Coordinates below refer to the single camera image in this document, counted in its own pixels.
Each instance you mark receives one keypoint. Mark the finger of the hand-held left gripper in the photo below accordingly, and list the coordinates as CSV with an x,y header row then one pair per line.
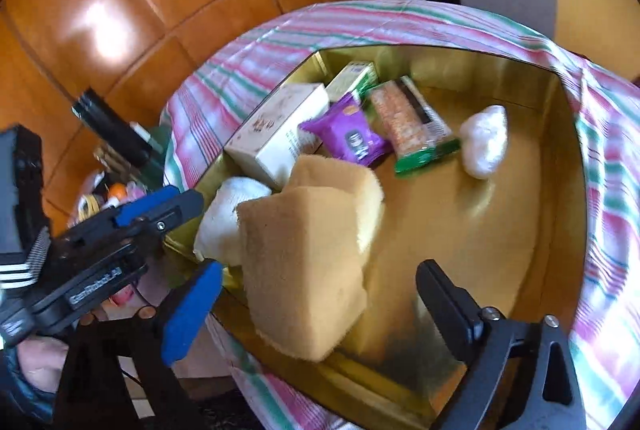
x,y
177,216
147,202

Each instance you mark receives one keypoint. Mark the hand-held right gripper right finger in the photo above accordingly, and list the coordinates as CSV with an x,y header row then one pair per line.
x,y
450,305

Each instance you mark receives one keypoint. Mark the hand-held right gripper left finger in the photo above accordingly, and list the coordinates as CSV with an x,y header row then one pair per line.
x,y
190,310

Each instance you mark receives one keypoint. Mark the white bun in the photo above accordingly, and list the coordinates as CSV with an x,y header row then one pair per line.
x,y
225,215

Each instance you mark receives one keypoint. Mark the gold tray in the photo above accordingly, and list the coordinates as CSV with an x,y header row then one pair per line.
x,y
500,235

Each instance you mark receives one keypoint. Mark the yellow sponge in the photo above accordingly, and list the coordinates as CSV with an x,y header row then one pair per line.
x,y
300,275
345,180

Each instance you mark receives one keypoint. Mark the green cracker packet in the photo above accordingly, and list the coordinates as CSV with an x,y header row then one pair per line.
x,y
405,125

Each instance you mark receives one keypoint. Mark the purple snack packet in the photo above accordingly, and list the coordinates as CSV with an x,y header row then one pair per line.
x,y
350,135

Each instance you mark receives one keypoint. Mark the person's left forearm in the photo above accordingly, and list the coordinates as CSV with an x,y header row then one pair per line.
x,y
20,400

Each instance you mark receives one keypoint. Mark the person's left hand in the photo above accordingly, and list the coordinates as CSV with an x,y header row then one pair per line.
x,y
42,357

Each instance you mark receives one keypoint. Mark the plastic bag of groceries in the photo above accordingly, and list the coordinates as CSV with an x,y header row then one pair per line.
x,y
95,205

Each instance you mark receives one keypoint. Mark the black tube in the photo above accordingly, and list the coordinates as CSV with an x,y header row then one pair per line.
x,y
110,125

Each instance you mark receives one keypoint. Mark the white carton box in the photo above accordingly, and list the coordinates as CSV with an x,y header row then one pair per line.
x,y
280,130

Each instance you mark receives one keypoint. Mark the white crumpled plastic ball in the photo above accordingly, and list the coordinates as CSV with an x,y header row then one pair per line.
x,y
485,145

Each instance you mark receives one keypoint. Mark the striped tablecloth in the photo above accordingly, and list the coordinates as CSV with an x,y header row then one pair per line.
x,y
250,60

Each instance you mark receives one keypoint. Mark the small green box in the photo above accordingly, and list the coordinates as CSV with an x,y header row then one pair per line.
x,y
350,80

